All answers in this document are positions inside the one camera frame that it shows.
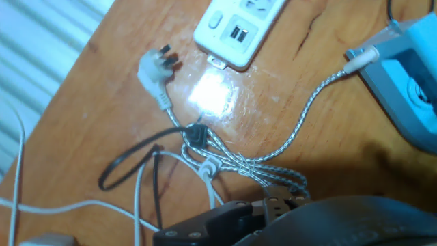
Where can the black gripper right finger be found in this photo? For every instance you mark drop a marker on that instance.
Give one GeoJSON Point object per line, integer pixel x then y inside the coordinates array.
{"type": "Point", "coordinates": [341, 222]}

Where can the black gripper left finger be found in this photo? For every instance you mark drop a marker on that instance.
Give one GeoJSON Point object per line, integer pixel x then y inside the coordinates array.
{"type": "Point", "coordinates": [218, 222]}

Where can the light blue travel iron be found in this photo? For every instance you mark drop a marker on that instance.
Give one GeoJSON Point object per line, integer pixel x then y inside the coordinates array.
{"type": "Point", "coordinates": [392, 102]}

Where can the white power strip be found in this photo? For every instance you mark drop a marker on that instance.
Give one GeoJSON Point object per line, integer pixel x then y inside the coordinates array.
{"type": "Point", "coordinates": [239, 34]}

